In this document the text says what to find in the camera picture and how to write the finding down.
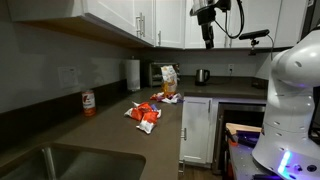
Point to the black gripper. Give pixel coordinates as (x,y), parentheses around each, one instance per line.
(206,20)

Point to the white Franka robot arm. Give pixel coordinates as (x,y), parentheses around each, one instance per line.
(290,110)

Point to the steel electric kettle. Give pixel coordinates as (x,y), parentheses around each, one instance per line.
(201,76)

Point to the white upper cabinet door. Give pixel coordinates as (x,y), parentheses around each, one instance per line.
(146,20)
(170,21)
(113,13)
(290,21)

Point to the white cabinet door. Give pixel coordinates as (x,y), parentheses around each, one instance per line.
(113,13)
(196,130)
(170,21)
(146,20)
(290,21)

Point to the trail mix snack bag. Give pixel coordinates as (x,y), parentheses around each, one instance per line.
(169,80)

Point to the silver toaster oven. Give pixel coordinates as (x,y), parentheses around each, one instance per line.
(156,74)

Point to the purple snack packet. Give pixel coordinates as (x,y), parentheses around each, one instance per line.
(167,99)
(178,98)
(156,96)

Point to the dark dishwasher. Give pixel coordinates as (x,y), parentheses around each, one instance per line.
(238,120)

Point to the white paper towel roll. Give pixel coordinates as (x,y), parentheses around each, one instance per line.
(133,75)

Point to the white lower cabinet door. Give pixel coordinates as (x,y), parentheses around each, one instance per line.
(196,130)

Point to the wooden board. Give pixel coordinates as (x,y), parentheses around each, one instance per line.
(241,127)

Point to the grey robot mounting plate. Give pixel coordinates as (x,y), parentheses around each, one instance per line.
(241,163)

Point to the red white canister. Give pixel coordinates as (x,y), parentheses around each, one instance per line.
(88,103)

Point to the steel kitchen sink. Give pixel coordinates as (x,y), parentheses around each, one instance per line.
(80,163)

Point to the white wall outlet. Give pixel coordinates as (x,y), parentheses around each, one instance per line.
(231,67)

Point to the black camera on stand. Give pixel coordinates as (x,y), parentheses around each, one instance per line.
(254,34)

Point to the white wall switch plate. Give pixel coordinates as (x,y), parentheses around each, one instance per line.
(68,77)

